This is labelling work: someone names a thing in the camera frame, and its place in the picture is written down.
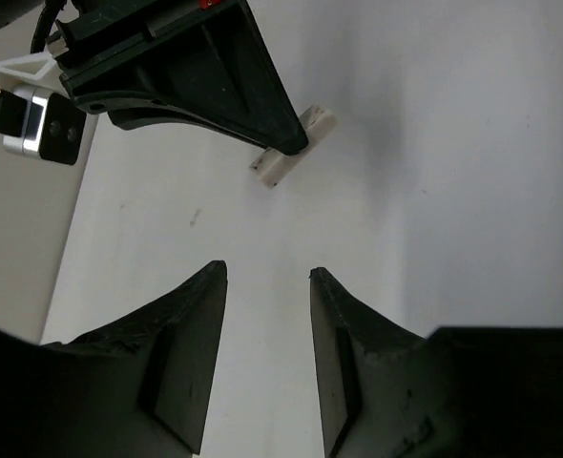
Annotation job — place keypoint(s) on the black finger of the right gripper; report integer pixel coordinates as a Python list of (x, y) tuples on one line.
[(202, 63)]

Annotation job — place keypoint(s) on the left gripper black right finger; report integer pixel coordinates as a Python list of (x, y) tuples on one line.
[(459, 392)]

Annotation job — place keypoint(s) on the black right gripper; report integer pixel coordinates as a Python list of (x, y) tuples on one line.
[(11, 10)]

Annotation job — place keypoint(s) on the white eraser block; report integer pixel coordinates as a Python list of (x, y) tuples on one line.
[(273, 165)]

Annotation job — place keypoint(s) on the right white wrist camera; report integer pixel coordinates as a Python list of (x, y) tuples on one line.
[(37, 118)]

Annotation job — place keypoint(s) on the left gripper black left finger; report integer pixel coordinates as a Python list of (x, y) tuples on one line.
[(137, 387)]

